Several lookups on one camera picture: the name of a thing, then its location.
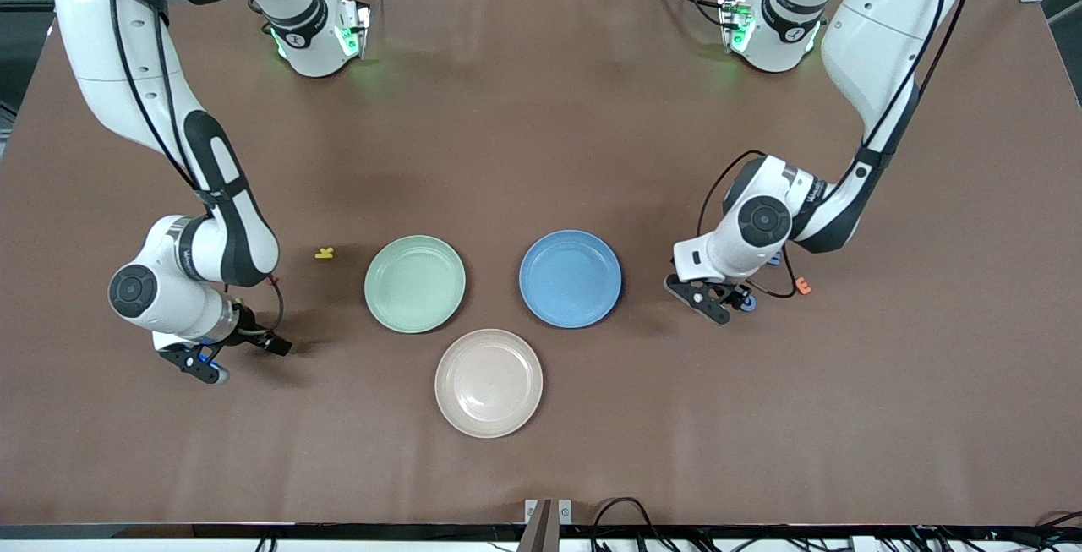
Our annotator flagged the black table edge rail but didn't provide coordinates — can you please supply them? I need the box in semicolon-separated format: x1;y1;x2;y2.
0;523;1082;541

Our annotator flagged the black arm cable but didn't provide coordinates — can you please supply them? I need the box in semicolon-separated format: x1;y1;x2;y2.
697;0;973;299
110;0;287;343

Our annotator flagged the brown upright post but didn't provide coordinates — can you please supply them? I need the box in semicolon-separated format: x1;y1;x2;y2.
517;499;560;552

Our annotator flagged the small metal bracket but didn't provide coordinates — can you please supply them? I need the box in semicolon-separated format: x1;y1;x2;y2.
524;499;573;526

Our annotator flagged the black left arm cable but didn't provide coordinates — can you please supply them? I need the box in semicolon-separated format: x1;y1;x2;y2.
697;0;973;299

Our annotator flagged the green plate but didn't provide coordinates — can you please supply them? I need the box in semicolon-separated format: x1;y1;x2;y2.
363;235;467;335

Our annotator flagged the blue plate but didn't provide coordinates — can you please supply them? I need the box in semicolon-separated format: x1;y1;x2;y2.
518;230;624;330

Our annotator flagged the beige plate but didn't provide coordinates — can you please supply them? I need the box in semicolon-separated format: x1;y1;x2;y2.
434;328;544;440

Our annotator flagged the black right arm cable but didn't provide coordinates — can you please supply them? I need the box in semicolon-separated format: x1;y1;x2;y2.
110;0;287;343

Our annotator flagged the black looped cable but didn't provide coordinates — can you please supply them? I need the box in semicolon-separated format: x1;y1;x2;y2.
590;496;677;552

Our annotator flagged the brown table cover mat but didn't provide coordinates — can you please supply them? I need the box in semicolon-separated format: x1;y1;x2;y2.
0;0;1082;527

